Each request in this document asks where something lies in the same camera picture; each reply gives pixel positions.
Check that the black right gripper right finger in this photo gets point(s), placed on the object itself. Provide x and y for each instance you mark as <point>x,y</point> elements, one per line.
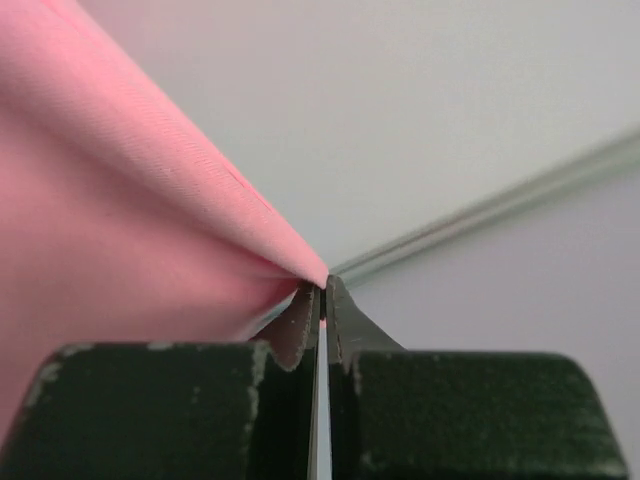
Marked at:
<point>413,414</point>

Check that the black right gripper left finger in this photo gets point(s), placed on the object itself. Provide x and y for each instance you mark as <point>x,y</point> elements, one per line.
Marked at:
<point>170,410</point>

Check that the pink t shirt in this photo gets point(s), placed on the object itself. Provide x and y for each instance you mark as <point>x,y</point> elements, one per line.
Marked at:
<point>120,220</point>

